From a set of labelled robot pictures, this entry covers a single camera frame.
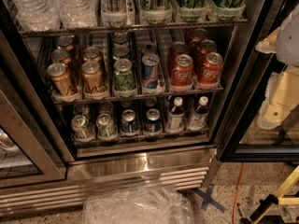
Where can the blue silver energy can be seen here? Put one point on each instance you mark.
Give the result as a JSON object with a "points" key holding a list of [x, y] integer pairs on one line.
{"points": [[150, 65]]}

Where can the front silver can left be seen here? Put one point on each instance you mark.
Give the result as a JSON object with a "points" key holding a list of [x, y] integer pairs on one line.
{"points": [[82, 128]]}

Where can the clear water bottle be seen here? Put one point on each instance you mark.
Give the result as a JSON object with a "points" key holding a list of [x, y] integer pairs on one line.
{"points": [[37, 15], [77, 13]]}

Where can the rear red cola can right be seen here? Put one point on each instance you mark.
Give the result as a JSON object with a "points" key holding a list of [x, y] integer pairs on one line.
{"points": [[202, 49]]}

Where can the middle gold can left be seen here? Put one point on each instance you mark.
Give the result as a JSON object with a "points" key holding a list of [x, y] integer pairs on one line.
{"points": [[62, 56]]}

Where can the dark bottle white cap left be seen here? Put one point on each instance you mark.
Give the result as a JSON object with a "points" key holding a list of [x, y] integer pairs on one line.
{"points": [[175, 113]]}

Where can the back red cola can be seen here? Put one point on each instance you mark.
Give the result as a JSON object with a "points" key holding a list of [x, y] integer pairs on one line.
{"points": [[197, 35]]}

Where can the rear silver can right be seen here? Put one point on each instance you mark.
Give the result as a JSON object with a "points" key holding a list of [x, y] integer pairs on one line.
{"points": [[105, 108]]}

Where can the front blue can right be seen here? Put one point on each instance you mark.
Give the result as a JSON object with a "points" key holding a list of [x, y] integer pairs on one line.
{"points": [[153, 123]]}

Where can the yellow black stand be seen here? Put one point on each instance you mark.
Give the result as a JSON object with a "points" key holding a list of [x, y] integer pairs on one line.
{"points": [[280, 197]]}

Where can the clear plastic bin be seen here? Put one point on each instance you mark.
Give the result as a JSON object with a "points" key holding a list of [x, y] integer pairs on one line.
{"points": [[140, 205]]}

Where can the rear gold can right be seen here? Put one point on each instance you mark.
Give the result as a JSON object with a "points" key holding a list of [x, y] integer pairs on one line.
{"points": [[93, 54]]}

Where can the rear energy drink can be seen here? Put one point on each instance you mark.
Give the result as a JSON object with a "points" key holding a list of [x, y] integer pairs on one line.
{"points": [[148, 48]]}

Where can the green soda can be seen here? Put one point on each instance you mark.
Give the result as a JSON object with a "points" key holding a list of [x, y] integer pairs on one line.
{"points": [[124, 84], [120, 52], [120, 39]]}

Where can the middle green soda can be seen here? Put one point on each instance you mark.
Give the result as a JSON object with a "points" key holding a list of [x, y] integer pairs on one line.
{"points": [[120, 52]]}

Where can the open glass fridge door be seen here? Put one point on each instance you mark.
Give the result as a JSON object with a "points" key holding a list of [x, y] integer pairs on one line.
{"points": [[242, 136]]}

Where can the front red cola can right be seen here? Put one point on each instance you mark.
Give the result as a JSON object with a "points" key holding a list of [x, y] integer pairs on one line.
{"points": [[210, 71]]}

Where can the front blue can left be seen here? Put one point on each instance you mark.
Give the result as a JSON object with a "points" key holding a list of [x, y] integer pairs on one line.
{"points": [[129, 123]]}

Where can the dark bottle white cap right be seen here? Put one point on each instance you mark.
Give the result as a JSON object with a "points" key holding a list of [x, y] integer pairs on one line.
{"points": [[196, 119]]}

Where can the left glass fridge door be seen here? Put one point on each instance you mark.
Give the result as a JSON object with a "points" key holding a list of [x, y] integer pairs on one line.
{"points": [[26, 155]]}

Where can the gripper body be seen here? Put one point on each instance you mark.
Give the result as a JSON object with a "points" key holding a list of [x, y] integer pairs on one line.
{"points": [[290, 41]]}

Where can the rear silver can left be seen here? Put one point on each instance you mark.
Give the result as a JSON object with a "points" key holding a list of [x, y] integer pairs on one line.
{"points": [[82, 109]]}

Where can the gold can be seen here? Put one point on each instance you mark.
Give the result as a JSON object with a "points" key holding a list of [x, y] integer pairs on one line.
{"points": [[65, 42], [94, 81], [93, 54], [62, 56], [65, 88]]}

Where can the red cola can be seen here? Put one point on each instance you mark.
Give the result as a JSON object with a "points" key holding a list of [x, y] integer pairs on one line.
{"points": [[182, 68], [197, 35], [202, 49], [176, 49], [210, 71]]}

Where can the rear red cola can left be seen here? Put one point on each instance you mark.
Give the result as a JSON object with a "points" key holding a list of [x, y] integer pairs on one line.
{"points": [[176, 49]]}

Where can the clear water bottle left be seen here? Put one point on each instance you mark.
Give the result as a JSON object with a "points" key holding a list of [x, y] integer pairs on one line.
{"points": [[37, 15]]}

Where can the front silver can right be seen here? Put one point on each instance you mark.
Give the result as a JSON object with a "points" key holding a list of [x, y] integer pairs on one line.
{"points": [[106, 129]]}

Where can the front gold can right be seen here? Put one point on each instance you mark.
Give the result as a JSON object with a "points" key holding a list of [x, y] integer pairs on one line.
{"points": [[94, 81]]}

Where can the blue tape cross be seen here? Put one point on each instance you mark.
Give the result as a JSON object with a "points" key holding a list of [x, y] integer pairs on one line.
{"points": [[207, 198]]}

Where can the striped green can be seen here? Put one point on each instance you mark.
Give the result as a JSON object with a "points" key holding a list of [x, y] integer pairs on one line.
{"points": [[155, 11]]}

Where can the dark bottle white cap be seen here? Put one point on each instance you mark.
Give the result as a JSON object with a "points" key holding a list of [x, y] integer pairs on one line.
{"points": [[175, 113], [196, 119]]}

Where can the front gold can left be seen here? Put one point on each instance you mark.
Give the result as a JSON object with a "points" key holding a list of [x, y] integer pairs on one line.
{"points": [[65, 88]]}

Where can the front red cola can left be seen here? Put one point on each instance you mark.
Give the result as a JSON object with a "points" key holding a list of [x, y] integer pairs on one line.
{"points": [[182, 68]]}

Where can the clear water bottle right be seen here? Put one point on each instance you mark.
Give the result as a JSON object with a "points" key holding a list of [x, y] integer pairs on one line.
{"points": [[77, 13]]}

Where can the front green soda can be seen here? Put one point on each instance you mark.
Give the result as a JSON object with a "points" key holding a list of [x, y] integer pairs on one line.
{"points": [[124, 84]]}

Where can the back gold can left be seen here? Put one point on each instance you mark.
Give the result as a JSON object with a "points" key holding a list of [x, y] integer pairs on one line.
{"points": [[65, 42]]}

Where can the striped dark can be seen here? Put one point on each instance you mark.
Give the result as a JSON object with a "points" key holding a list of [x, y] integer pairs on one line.
{"points": [[117, 13]]}

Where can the back green soda can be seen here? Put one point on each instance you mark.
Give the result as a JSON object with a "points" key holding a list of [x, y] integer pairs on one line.
{"points": [[120, 39]]}

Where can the stainless steel display fridge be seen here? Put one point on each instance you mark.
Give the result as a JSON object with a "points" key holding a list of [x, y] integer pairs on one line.
{"points": [[183, 160]]}

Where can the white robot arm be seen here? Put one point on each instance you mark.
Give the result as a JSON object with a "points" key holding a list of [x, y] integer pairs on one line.
{"points": [[287, 45]]}

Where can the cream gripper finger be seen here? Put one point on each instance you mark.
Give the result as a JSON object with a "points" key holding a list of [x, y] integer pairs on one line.
{"points": [[268, 45], [268, 114]]}

